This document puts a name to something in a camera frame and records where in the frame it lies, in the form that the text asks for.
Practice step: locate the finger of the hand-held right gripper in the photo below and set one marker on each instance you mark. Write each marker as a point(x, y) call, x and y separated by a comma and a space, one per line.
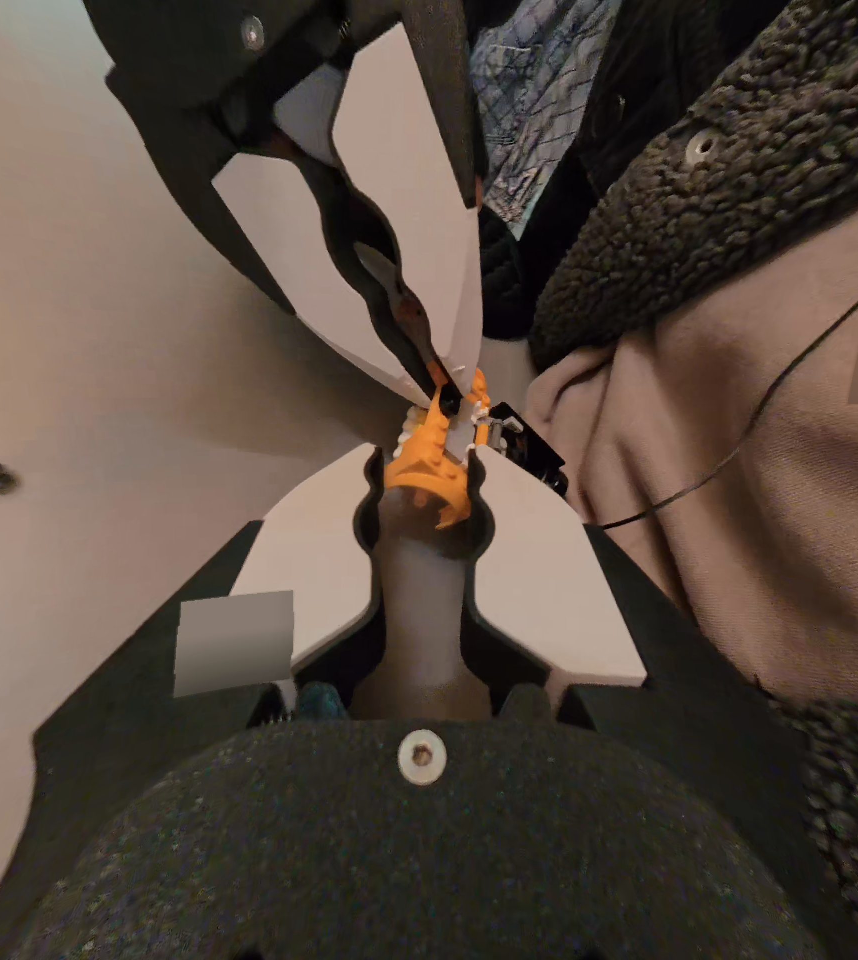
point(279, 247)
point(421, 150)

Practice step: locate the orange black lego car chassis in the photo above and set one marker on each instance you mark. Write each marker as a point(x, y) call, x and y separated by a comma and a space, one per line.
point(418, 465)

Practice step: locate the black cloth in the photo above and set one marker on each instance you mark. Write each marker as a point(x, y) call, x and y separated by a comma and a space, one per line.
point(646, 52)

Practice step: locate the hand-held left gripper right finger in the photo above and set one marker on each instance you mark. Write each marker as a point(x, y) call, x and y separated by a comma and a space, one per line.
point(549, 585)

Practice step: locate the dark fleece jacket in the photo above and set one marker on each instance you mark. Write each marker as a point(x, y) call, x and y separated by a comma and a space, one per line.
point(736, 187)

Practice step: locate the beige hoodie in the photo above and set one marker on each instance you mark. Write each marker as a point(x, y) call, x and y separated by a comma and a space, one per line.
point(774, 487)

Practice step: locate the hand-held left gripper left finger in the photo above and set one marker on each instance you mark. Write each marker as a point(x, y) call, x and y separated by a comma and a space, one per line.
point(309, 547)

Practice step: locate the blue patterned cloth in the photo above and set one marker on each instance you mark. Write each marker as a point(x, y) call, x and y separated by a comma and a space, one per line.
point(534, 90)

